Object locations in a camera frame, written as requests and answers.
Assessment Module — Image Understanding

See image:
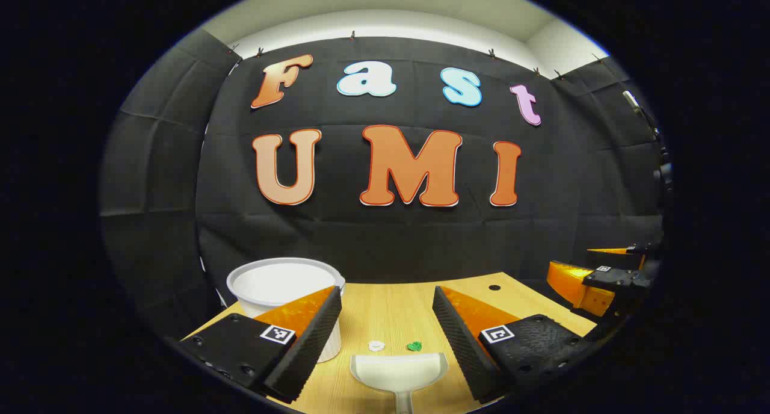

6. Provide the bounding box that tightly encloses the white ribbed garbage bin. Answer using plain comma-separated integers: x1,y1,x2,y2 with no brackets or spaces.
227,258,347,363

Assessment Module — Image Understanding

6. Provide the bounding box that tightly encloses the dark metal stand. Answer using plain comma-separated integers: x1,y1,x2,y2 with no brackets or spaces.
623,91,671,192

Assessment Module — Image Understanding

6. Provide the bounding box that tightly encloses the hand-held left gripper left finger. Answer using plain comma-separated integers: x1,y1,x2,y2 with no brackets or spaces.
179,286,343,404

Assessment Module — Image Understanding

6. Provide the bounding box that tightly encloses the grey plastic dustpan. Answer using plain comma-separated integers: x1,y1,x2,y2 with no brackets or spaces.
350,352,449,414

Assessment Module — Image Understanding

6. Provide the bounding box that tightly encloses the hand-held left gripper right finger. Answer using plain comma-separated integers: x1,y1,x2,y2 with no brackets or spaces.
432,286,587,404

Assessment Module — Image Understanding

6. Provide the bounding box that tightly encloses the wooden desktop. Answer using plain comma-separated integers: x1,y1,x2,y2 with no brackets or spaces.
180,272,597,414

